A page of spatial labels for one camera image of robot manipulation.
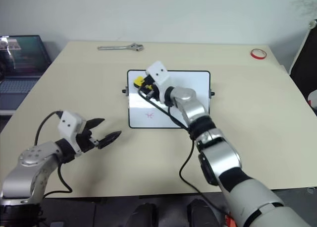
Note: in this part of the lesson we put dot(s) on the small black-framed whiteboard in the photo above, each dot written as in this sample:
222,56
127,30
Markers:
195,82

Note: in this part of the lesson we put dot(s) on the open laptop computer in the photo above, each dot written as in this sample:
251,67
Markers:
24,54

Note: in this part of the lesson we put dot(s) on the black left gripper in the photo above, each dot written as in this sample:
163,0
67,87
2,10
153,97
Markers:
84,140

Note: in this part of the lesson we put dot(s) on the small orange object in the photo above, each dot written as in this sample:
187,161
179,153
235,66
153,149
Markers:
229,220

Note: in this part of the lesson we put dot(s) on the black panel with white edge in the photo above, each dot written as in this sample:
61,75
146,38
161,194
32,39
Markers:
307,68

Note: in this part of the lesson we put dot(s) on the silver adjustable wrench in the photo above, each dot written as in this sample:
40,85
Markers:
116,47

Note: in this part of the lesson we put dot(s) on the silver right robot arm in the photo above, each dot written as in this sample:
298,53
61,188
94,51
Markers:
194,109

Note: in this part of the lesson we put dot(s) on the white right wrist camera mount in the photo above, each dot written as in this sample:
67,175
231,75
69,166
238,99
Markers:
158,74

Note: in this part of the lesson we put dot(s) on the yellow whiteboard eraser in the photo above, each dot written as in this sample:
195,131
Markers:
137,82

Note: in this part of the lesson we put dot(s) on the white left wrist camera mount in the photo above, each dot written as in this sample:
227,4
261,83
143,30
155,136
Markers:
69,123

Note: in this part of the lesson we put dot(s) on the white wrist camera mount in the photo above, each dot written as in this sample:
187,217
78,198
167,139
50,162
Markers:
158,74
69,123

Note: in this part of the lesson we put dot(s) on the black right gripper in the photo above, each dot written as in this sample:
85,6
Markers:
153,92

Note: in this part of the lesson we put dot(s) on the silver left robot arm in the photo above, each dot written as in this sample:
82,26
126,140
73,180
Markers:
32,158

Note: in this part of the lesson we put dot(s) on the red tape roll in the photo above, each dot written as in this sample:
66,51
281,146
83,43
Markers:
252,55

